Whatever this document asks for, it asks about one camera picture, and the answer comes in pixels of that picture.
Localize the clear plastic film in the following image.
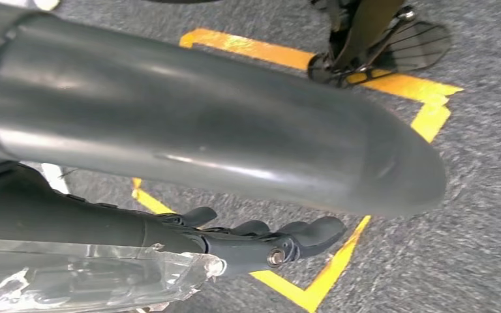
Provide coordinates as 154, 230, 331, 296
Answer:
0, 239, 228, 313

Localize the yellow floor tape square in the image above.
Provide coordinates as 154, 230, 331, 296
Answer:
131, 27, 464, 313

